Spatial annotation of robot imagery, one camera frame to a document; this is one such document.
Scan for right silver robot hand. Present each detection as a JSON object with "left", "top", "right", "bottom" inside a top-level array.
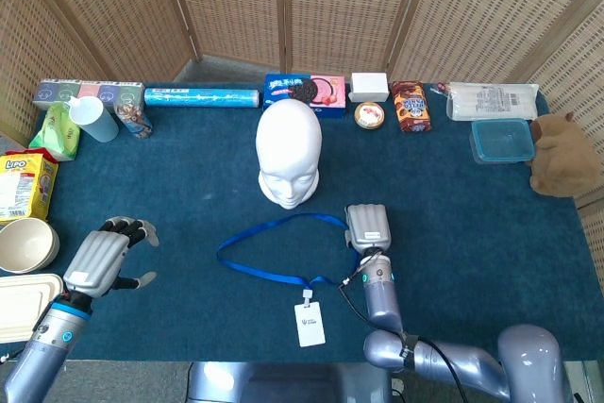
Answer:
[{"left": 343, "top": 203, "right": 393, "bottom": 256}]

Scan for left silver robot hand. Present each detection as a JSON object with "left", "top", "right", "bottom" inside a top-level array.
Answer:
[{"left": 62, "top": 216, "right": 160, "bottom": 299}]

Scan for blue lanyard with badge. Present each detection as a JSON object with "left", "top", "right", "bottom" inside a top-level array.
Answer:
[{"left": 216, "top": 212, "right": 361, "bottom": 348}]

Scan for beige bowl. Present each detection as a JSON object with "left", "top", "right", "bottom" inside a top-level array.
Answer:
[{"left": 0, "top": 217, "right": 61, "bottom": 275}]

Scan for beige lunch box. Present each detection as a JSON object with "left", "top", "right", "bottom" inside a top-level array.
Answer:
[{"left": 0, "top": 273, "right": 65, "bottom": 344}]

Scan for yellow snack bag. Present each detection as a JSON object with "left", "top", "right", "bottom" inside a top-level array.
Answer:
[{"left": 0, "top": 147, "right": 60, "bottom": 227}]

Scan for white foam mannequin head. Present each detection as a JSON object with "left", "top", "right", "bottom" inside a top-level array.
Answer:
[{"left": 255, "top": 99, "right": 324, "bottom": 210}]

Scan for round yellow tin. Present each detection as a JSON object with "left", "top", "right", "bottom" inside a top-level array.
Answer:
[{"left": 354, "top": 101, "right": 386, "bottom": 131}]

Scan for dark blue tablecloth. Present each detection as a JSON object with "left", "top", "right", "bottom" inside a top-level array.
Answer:
[{"left": 0, "top": 81, "right": 604, "bottom": 362}]

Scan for brown cookie packet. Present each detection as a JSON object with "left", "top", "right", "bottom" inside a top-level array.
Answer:
[{"left": 390, "top": 80, "right": 433, "bottom": 135}]

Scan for green tissue pack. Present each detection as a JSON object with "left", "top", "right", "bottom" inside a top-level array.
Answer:
[{"left": 27, "top": 102, "right": 81, "bottom": 162}]

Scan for light blue paper cup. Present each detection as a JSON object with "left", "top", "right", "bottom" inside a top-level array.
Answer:
[{"left": 68, "top": 95, "right": 120, "bottom": 143}]

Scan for clear jar biscuit sticks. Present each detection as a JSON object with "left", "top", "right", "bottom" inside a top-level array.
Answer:
[{"left": 114, "top": 99, "right": 155, "bottom": 141}]

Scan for small white box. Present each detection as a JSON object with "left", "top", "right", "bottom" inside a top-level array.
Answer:
[{"left": 348, "top": 72, "right": 391, "bottom": 103}]

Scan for blue pink cookie box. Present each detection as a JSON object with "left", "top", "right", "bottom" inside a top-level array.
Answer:
[{"left": 262, "top": 74, "right": 347, "bottom": 120}]

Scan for clear container blue lid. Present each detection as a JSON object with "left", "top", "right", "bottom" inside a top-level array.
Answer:
[{"left": 469, "top": 118, "right": 537, "bottom": 166}]

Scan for pastel tissue multipack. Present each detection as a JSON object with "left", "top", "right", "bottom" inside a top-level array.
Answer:
[{"left": 32, "top": 79, "right": 146, "bottom": 114}]

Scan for white wipes packet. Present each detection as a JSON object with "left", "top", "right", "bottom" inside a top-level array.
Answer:
[{"left": 445, "top": 82, "right": 540, "bottom": 122}]

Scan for grey robot torso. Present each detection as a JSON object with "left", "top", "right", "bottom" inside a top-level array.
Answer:
[{"left": 186, "top": 361, "right": 393, "bottom": 403}]

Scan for blue cling film roll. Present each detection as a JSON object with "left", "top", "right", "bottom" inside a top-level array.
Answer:
[{"left": 143, "top": 87, "right": 261, "bottom": 109}]

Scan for brown plush toy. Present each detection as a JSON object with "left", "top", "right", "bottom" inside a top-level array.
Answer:
[{"left": 526, "top": 111, "right": 604, "bottom": 199}]

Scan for wicker folding screen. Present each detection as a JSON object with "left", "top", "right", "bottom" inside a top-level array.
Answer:
[{"left": 0, "top": 0, "right": 604, "bottom": 303}]

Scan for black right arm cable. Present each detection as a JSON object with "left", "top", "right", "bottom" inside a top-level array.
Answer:
[{"left": 337, "top": 251, "right": 469, "bottom": 403}]

